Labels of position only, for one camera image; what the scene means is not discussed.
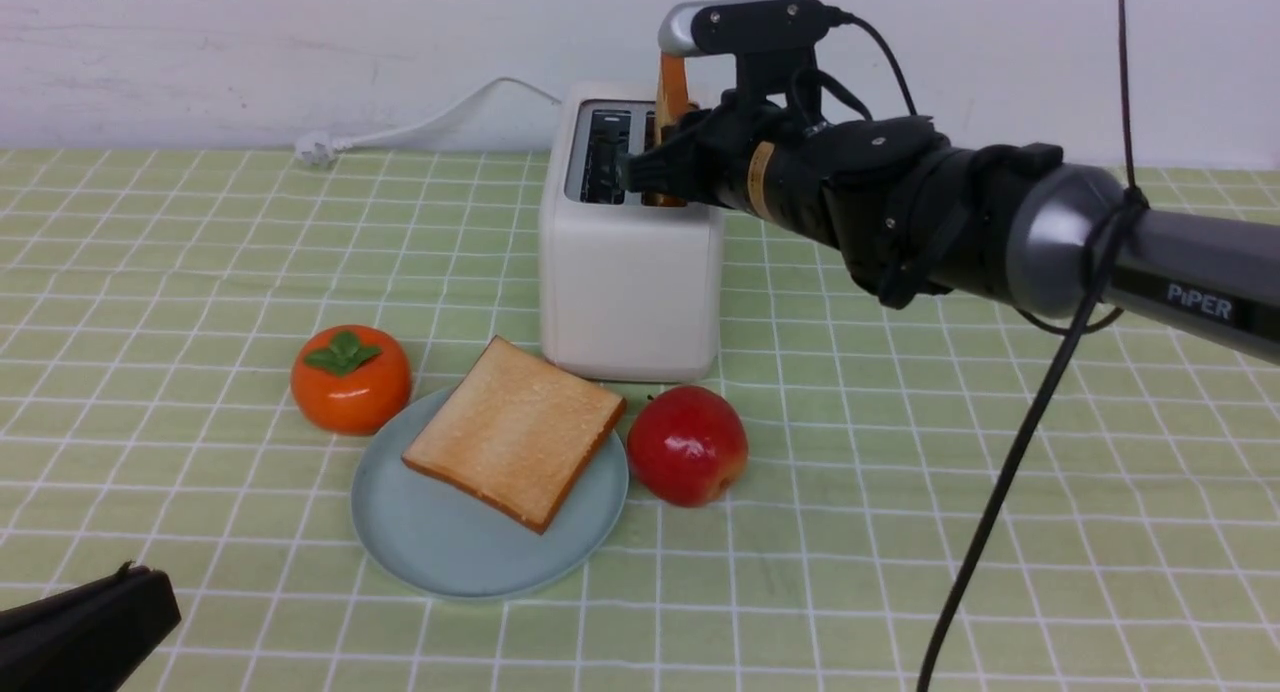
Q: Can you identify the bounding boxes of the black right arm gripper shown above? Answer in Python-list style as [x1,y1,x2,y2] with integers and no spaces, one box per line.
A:
[618,104,950,253]

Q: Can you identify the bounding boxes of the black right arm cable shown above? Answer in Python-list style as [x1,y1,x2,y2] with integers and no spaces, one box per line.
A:
[915,0,1151,692]

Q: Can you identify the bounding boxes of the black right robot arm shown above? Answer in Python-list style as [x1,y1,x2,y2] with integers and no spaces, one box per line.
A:
[617,98,1277,363]

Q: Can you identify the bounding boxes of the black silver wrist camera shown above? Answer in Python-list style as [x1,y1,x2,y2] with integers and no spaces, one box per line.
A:
[657,0,838,58]

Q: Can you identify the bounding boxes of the white toaster power cord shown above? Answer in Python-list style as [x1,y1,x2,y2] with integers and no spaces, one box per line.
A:
[294,77,561,169]

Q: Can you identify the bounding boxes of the orange toy persimmon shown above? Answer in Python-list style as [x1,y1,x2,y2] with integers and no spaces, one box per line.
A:
[291,324,413,436]

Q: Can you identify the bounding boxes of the white toaster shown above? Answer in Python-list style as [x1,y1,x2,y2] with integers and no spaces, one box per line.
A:
[538,81,724,385]

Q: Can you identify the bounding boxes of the red toy apple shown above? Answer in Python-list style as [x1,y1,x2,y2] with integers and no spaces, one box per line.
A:
[625,385,749,508]

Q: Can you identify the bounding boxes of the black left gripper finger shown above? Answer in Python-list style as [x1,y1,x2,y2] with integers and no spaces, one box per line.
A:
[1,563,180,691]

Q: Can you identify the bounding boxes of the toast slice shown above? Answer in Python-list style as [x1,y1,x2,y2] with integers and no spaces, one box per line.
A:
[401,336,627,533]
[645,51,698,153]

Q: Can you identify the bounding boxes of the light blue plate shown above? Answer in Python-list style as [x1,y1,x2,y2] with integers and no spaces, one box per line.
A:
[349,388,630,601]

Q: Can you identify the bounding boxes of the green checkered tablecloth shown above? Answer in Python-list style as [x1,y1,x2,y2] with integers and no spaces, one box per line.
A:
[1,148,1279,691]

